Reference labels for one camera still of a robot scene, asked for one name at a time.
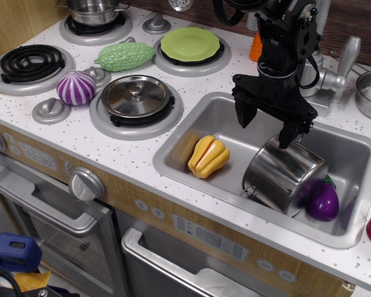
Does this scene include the purple toy eggplant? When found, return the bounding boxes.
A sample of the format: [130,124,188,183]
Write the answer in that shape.
[306,175,339,222]

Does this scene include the silver stove knob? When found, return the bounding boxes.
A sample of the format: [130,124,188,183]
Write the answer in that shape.
[142,14,171,35]
[83,66,112,90]
[32,98,71,125]

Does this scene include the silver oven dial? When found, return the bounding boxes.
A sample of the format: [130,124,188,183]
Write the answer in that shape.
[68,166,106,202]

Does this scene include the black coil burner left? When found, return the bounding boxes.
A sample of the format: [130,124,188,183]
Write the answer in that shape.
[0,45,66,84]

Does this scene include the silver stove knob middle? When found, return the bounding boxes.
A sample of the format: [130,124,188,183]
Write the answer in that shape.
[83,66,112,90]

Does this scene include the perforated steel ladle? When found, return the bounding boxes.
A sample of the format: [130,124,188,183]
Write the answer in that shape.
[168,0,194,12]

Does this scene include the orange toy carrot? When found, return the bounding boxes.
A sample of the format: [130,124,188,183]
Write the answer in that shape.
[249,31,262,62]

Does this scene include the silver sink basin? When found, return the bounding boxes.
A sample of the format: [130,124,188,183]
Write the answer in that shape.
[153,92,371,249]

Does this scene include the silver toy faucet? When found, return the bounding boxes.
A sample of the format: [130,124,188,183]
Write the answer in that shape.
[299,0,362,118]

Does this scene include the dishwasher door with handle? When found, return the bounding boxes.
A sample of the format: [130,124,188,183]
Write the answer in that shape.
[121,228,287,296]

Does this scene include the oven door with handle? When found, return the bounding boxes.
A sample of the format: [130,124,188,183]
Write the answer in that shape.
[0,153,129,296]

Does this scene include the black cable lower left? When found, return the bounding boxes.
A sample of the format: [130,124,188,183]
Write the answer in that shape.
[0,266,22,297]

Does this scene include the silver stove knob front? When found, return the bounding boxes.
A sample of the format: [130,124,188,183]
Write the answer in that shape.
[32,98,71,125]

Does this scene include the green toy bitter gourd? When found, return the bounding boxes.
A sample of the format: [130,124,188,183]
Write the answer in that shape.
[94,42,155,72]

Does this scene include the purple striped toy onion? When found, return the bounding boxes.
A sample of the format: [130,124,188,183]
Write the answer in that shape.
[56,71,96,106]

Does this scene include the silver stove knob back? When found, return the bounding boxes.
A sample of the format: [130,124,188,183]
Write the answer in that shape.
[142,14,171,35]

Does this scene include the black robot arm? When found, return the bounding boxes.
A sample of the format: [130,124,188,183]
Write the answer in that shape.
[213,1,322,149]

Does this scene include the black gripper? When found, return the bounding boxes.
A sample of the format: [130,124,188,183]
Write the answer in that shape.
[232,74,317,149]

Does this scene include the yellow toy squash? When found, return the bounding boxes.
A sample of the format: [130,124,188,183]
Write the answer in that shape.
[187,135,230,179]

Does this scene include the steel pot lid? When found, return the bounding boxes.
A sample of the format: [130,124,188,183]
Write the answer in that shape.
[101,75,171,119]

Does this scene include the steel pot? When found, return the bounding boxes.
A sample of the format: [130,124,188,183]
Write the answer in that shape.
[58,0,130,27]
[242,135,328,217]

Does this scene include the green plastic plate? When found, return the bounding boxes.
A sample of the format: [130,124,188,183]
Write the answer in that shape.
[160,27,221,62]

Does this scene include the blue clamp tool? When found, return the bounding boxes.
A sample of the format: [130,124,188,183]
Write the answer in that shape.
[0,233,42,272]

